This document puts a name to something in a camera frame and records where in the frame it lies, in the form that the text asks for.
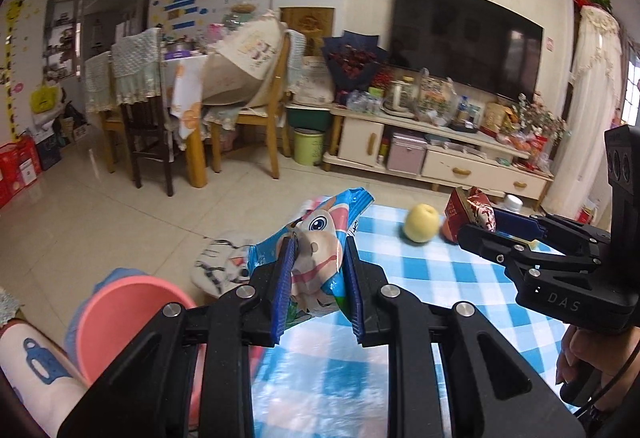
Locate small red snack wrapper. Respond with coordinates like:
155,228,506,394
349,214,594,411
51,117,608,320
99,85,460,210
440,187,497,244

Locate blue cartoon snack wrapper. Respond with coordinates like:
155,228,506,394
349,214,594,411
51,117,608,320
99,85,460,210
247,188,374,328

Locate pink plastic trash bin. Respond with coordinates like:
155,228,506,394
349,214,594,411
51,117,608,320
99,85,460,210
61,276,206,437

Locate person's right hand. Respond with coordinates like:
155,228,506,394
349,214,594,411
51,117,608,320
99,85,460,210
555,325,639,411

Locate white yogurt drink bottle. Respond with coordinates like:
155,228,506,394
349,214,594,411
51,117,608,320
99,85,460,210
502,194,523,214

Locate white curtain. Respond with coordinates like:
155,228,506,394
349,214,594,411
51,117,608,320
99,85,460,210
544,6,622,219

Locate yellow pear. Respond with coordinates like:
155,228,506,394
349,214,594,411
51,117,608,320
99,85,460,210
402,203,440,244

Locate white patterned floor cushion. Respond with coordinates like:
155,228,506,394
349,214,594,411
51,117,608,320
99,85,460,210
191,232,253,298

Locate cream tv cabinet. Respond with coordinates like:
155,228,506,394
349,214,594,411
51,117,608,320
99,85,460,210
322,106,553,202

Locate cartoon print cushion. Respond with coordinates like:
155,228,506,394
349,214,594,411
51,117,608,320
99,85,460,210
1,319,88,437

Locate pink storage box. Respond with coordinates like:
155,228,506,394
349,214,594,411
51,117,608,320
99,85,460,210
387,132,427,175

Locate white electric kettle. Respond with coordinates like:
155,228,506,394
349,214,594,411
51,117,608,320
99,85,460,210
382,76,418,118

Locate black flat television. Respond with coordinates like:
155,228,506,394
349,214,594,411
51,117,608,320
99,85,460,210
388,0,544,101

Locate green waste bin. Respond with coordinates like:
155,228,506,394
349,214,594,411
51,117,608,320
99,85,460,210
294,128,324,166

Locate dark blue flower bouquet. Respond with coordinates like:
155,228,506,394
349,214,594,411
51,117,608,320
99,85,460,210
321,31,388,91

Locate red gift boxes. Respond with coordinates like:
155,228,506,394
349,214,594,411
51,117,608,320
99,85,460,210
0,134,41,207

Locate dining table with cloth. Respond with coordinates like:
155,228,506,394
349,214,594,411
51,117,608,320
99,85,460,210
163,54,207,189

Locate yellow bag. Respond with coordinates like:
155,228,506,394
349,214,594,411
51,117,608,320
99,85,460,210
29,84,60,114

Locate wooden chair with cushion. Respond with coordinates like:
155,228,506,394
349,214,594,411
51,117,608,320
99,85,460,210
203,13,306,179

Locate dark wooden chair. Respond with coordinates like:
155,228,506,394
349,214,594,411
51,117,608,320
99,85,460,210
111,28,174,196

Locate giraffe height wall sticker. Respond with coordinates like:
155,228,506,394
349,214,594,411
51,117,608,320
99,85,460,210
1,0,38,144

